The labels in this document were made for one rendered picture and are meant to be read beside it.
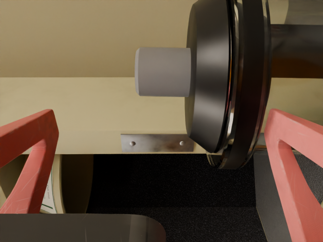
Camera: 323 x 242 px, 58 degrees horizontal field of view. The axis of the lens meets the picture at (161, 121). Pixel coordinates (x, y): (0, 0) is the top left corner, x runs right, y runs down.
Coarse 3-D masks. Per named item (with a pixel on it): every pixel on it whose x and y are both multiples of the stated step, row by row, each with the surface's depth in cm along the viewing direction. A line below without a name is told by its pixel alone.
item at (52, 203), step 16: (64, 160) 50; (80, 160) 51; (64, 176) 49; (80, 176) 50; (48, 192) 36; (64, 192) 48; (80, 192) 49; (48, 208) 37; (64, 208) 36; (80, 208) 46
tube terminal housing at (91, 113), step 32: (0, 96) 32; (32, 96) 32; (64, 96) 32; (96, 96) 32; (128, 96) 32; (64, 128) 28; (96, 128) 28; (128, 128) 28; (160, 128) 28; (0, 192) 32
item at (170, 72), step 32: (224, 0) 13; (192, 32) 15; (224, 32) 12; (160, 64) 15; (192, 64) 15; (224, 64) 12; (160, 96) 17; (192, 96) 14; (224, 96) 13; (192, 128) 15
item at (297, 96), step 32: (288, 0) 13; (320, 0) 13; (288, 32) 12; (320, 32) 12; (288, 64) 12; (320, 64) 12; (288, 96) 12; (320, 96) 12; (224, 128) 13; (256, 128) 12; (224, 160) 14
